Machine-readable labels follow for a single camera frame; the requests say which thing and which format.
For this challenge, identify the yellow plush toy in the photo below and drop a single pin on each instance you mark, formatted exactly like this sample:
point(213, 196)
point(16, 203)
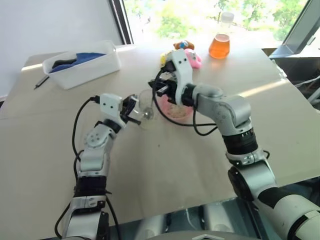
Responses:
point(163, 58)

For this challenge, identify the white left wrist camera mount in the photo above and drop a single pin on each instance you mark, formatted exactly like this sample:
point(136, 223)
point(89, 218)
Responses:
point(110, 106)

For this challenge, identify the dark open window sash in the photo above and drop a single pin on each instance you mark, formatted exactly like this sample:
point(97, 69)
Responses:
point(297, 37)

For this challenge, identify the black pen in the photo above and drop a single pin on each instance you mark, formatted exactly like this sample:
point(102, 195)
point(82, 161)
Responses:
point(41, 82)

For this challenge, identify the blue cloth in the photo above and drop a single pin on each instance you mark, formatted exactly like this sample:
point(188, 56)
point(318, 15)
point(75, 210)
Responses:
point(87, 57)

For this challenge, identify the black window frame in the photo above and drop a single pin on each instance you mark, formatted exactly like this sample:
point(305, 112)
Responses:
point(123, 22)

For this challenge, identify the black cloth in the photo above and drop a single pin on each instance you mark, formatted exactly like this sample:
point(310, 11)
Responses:
point(62, 62)

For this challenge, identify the pink plush toy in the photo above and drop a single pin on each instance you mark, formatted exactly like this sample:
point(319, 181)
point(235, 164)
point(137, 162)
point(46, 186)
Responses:
point(195, 58)

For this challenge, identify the white plastic bin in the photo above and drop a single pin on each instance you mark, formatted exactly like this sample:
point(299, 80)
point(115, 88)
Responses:
point(82, 72)

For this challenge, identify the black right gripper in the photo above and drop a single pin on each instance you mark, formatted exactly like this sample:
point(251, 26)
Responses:
point(172, 87)

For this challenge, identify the brown plush toy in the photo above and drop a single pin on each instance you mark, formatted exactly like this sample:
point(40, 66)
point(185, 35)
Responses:
point(183, 45)

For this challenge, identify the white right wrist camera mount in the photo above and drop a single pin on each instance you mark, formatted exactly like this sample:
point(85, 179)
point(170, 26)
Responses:
point(183, 72)

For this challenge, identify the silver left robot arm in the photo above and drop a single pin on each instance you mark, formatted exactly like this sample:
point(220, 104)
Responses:
point(92, 160)

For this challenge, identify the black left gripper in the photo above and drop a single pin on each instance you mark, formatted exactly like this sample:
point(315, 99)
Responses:
point(127, 107)

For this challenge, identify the glass flask with orange liquid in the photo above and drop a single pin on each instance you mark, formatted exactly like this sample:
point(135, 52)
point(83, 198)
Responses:
point(220, 47)

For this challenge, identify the clear plastic cup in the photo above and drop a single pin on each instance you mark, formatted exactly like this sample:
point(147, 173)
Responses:
point(146, 105)

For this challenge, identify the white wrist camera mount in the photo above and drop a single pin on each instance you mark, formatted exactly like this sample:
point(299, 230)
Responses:
point(183, 72)
point(110, 106)

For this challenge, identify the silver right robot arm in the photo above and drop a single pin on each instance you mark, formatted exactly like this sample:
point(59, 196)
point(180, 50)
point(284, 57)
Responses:
point(232, 110)

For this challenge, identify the pink bowl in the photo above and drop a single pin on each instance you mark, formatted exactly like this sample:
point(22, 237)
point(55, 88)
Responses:
point(162, 106)

